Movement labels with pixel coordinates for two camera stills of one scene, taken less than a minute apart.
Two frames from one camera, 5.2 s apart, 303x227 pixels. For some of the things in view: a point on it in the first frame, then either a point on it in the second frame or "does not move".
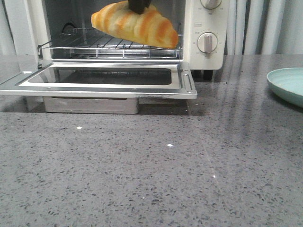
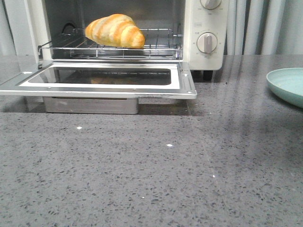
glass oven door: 160,80 does not move
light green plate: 288,83 does not move
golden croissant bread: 150,27 -> 116,30
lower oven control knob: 207,42 does not move
